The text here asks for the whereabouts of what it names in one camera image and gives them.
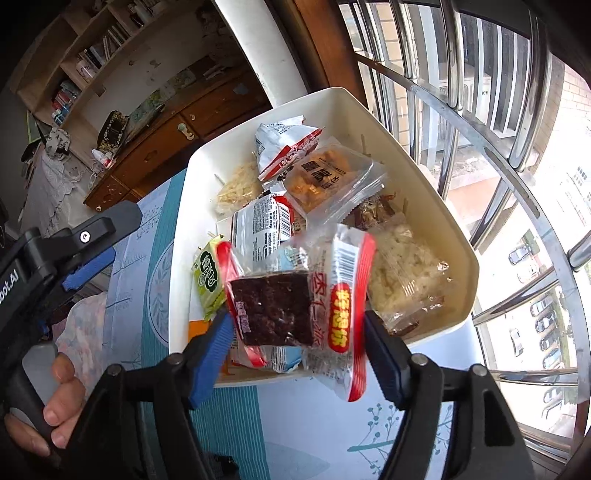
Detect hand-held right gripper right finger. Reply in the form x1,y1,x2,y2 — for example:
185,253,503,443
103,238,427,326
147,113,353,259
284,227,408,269
362,310,536,480

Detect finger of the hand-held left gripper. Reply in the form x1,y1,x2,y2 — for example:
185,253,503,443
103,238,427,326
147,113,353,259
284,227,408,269
62,249,116,291
44,200,141,264

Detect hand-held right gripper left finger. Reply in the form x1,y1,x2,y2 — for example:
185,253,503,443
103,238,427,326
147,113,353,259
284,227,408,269
60,311,236,480

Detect small orange snack packet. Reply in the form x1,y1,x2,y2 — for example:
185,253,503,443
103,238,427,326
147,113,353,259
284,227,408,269
187,318,234,376

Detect small green snack packet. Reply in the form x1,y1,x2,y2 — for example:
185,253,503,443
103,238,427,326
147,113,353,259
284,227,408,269
191,235,229,321

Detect red clear date cake packet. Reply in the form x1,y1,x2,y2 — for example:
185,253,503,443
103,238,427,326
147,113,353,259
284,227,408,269
216,224,377,402

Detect clear rice crisp packet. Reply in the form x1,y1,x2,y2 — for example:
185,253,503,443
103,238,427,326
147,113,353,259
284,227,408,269
367,222,451,333

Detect long red blue biscuit packet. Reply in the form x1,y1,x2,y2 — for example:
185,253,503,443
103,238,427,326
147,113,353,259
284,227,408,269
229,194,305,259

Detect clear yellow cracker packet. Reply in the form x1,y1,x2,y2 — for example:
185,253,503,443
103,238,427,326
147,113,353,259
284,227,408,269
212,161,264,215

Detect white plastic bin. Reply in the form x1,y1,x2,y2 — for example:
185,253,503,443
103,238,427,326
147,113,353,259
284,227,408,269
168,87,481,387

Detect clear brown pastry packet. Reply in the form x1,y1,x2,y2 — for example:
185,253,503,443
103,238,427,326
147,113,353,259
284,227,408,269
281,143,386,217

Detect silver red snack packet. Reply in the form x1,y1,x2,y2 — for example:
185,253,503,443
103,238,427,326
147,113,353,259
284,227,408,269
254,115,324,183

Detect person's left hand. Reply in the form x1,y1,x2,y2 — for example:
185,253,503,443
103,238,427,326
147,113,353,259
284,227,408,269
4,353,88,455

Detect white lace cover cloth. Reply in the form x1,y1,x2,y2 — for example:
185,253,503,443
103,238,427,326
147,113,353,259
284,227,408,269
21,148,88,236

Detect pastel patchwork blanket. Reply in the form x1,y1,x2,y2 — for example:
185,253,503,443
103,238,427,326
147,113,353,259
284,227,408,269
55,291,109,370

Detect floral fabric pouch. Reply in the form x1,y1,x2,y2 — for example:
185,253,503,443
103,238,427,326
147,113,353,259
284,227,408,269
44,127,72,160

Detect wooden desk with drawers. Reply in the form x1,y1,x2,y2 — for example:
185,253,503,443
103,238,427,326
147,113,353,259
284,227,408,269
83,69,273,213

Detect black embroidered bag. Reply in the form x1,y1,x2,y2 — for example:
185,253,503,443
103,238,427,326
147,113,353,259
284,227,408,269
95,111,130,153

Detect blue printed tablecloth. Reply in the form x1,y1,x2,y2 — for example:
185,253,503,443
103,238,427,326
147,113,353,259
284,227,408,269
104,168,462,480

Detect stack of red blue books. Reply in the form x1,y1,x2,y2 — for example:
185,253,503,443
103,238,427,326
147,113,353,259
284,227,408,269
48,80,81,125

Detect green printed card strip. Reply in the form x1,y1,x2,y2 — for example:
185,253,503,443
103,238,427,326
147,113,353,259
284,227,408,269
131,69,199,116

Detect row of parked cars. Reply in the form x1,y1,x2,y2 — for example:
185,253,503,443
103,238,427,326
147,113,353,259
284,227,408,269
508,244,568,416

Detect row of books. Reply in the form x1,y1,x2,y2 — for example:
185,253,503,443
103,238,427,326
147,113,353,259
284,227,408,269
76,25,134,70

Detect wooden bookshelf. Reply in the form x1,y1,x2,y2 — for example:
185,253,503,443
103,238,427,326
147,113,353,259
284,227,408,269
9,0,222,125

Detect metal window bars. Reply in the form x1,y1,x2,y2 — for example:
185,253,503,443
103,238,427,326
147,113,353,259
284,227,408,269
337,0,591,462

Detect white vertical pipe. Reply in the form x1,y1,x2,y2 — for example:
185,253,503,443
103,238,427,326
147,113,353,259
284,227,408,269
212,0,310,109

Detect wooden window frame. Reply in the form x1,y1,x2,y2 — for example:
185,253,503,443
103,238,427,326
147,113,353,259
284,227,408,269
295,0,365,93

